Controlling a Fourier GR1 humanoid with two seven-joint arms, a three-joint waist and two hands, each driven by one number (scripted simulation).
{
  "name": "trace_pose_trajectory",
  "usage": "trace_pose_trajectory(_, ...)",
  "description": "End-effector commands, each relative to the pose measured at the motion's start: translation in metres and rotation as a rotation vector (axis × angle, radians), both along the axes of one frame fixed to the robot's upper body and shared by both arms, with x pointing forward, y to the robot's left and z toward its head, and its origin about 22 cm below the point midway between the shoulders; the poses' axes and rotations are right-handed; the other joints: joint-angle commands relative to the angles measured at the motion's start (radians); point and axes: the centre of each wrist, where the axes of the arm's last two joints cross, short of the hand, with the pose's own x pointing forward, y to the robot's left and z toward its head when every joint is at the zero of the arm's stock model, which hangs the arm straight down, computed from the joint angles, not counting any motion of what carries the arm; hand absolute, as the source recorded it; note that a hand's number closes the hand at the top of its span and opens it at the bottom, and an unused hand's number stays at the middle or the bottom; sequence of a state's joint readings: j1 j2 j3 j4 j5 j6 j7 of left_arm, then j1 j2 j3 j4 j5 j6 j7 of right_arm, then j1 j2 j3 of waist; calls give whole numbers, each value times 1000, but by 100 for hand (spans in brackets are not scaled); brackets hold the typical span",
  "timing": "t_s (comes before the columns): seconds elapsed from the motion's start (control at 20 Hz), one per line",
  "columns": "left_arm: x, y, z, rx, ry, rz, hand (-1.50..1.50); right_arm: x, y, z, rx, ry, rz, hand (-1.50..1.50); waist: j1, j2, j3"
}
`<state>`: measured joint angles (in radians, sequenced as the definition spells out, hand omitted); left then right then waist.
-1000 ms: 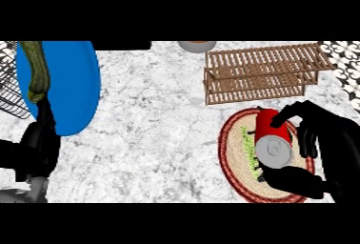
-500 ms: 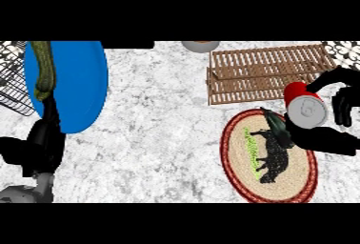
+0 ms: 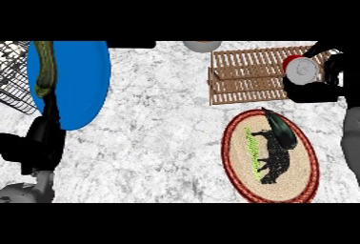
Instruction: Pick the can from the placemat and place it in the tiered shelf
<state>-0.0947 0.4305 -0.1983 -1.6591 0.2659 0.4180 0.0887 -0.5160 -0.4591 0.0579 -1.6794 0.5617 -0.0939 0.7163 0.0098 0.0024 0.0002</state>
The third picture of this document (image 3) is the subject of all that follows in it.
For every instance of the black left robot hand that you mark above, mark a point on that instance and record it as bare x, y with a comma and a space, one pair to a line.
44, 143

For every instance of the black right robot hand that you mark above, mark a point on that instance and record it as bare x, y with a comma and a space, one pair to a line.
343, 79

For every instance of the red can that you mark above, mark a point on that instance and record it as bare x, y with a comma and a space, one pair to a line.
302, 70

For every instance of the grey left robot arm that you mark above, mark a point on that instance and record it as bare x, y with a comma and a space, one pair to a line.
20, 192

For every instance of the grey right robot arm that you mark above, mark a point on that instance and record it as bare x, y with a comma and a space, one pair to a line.
352, 143

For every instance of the wooden tiered shelf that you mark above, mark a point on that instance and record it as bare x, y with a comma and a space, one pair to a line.
248, 76

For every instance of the oval woven placemat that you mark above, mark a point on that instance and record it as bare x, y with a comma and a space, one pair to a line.
248, 178

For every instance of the blue plate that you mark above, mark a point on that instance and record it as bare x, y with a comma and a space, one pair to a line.
79, 82

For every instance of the dark green zucchini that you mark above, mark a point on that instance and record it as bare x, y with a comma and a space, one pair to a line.
281, 132

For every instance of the yellow-green cucumber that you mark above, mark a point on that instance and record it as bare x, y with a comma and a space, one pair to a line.
44, 70

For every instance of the grey bowl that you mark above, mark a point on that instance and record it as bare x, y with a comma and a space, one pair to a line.
200, 46

